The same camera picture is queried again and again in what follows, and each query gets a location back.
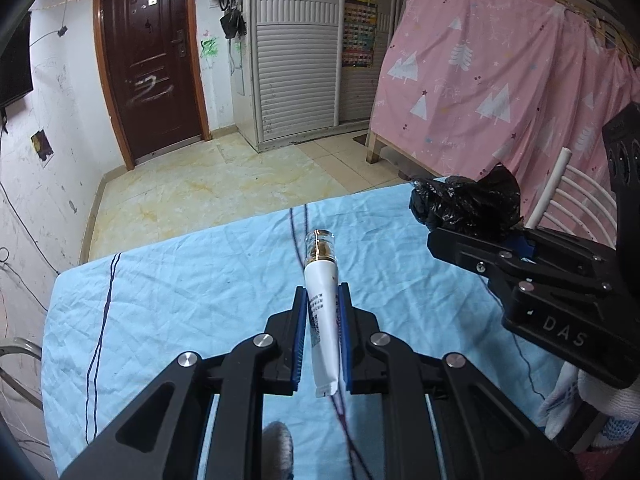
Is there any white cosmetic tube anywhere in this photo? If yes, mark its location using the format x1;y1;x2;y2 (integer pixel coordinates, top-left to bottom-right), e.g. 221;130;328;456
304;229;341;398

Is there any white gloved right hand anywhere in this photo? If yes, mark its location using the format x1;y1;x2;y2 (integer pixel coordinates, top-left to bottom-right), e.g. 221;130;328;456
539;362;639;448

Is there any white dotted gloved left hand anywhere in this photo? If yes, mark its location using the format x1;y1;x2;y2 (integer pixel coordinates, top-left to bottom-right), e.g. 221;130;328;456
262;422;294;480

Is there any black wall television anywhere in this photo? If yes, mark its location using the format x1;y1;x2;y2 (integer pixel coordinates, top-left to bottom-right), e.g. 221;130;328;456
0;12;34;108

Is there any white louvered wardrobe door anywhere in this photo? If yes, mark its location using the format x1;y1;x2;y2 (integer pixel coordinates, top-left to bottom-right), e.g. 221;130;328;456
253;0;341;144

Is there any colourful wall chart poster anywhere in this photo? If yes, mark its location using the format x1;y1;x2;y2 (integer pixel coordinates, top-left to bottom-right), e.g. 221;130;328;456
342;0;378;68

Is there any white metal chair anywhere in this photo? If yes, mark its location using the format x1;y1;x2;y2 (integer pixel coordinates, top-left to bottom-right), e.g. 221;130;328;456
524;148;617;248

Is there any metal chair frame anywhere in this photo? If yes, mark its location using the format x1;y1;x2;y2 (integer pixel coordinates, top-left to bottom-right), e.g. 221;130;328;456
1;337;43;412

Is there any pink tree-print curtain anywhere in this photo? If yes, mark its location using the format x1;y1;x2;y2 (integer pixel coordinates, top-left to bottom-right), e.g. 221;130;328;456
371;0;639;216

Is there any dark brown wooden door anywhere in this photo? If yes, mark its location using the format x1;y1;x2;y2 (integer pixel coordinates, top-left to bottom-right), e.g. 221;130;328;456
100;0;202;162

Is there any light blue bed sheet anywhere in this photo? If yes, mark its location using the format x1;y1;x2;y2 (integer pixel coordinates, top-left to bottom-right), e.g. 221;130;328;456
41;184;561;470

